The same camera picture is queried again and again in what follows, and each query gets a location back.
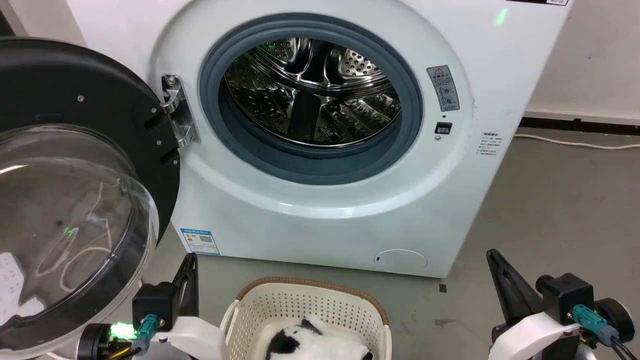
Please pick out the blue energy label sticker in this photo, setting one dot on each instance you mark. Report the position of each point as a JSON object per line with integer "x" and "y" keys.
{"x": 200, "y": 242}

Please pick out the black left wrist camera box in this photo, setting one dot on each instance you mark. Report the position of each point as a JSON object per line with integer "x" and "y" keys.
{"x": 155, "y": 300}

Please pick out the black and white panda plush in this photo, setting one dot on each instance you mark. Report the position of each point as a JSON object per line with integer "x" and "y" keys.
{"x": 320, "y": 345}

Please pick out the metal door hinge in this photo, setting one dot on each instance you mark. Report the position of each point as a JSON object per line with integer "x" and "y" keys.
{"x": 176, "y": 107}

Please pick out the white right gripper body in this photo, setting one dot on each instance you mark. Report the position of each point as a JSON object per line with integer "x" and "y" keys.
{"x": 535, "y": 335}

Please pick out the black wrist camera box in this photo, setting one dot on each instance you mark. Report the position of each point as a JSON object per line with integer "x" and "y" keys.
{"x": 567, "y": 297}
{"x": 155, "y": 300}

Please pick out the black door latch socket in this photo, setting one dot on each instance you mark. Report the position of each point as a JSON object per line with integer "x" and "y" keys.
{"x": 443, "y": 128}

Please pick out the black washer door, clear glass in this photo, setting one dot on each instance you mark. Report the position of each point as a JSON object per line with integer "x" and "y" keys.
{"x": 75, "y": 80}

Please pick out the shiny steel washer drum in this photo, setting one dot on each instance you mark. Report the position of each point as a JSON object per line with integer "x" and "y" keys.
{"x": 310, "y": 90}

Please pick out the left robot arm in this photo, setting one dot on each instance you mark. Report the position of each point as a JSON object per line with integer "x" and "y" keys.
{"x": 100, "y": 342}

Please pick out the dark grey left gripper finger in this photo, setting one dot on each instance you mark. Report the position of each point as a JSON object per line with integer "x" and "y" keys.
{"x": 187, "y": 287}

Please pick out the cream plastic laundry basket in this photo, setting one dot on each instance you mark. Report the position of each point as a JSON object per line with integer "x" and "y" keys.
{"x": 300, "y": 305}

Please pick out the grey warning label sticker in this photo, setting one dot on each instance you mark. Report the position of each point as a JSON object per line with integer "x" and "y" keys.
{"x": 443, "y": 89}

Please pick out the white front-load washing machine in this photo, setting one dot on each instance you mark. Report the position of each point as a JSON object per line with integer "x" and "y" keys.
{"x": 350, "y": 210}

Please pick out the black wall baseboard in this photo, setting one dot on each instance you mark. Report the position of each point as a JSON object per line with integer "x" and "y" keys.
{"x": 580, "y": 125}

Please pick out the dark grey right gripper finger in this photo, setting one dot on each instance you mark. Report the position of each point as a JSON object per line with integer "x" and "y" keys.
{"x": 512, "y": 290}

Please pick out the small text sticker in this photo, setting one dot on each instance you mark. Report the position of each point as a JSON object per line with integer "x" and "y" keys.
{"x": 489, "y": 144}

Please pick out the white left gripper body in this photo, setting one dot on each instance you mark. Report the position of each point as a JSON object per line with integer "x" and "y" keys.
{"x": 195, "y": 337}

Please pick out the round white filter cover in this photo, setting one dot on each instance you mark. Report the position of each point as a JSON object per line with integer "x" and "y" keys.
{"x": 401, "y": 261}

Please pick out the grey rubber door gasket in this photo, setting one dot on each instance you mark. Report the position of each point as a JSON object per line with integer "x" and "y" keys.
{"x": 310, "y": 167}

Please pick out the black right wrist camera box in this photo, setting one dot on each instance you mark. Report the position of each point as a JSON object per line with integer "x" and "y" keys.
{"x": 567, "y": 297}

